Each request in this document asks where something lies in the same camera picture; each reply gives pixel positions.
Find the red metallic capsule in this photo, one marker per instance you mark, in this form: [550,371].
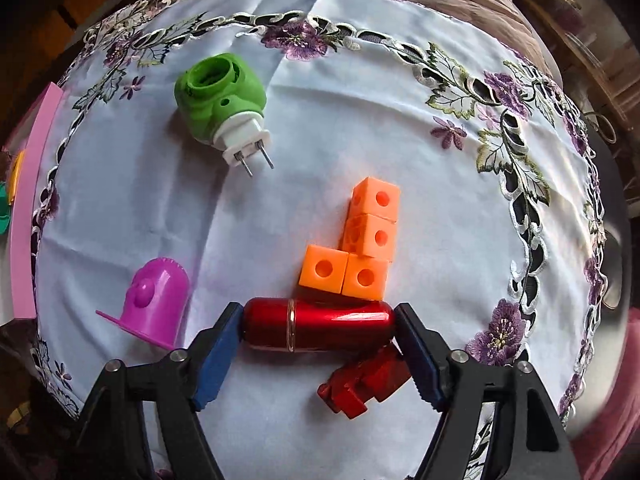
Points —
[320,322]

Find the purple box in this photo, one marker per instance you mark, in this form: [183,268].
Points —
[565,7]

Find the red plastic toy figure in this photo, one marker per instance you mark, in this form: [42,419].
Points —
[360,385]

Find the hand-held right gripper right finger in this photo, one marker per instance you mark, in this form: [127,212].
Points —
[420,360]

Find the green plastic toy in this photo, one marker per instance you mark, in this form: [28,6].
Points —
[5,207]

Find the green plug-in device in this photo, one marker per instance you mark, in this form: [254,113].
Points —
[215,95]

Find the wooden bedside shelf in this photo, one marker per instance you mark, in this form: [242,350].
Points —
[575,45]

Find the orange cube block piece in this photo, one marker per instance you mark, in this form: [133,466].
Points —
[367,240]

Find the pink rimmed white tray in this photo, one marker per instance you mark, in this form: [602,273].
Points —
[30,210]

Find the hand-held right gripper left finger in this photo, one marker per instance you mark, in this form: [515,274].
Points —
[215,360]

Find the white embroidered floral tablecloth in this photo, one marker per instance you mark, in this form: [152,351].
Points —
[350,110]

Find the yellow plastic toy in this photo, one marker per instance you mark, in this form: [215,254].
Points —
[18,172]

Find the pink cloth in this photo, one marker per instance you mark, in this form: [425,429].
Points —
[615,385]

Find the purple plastic cap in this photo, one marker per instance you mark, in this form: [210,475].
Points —
[155,300]

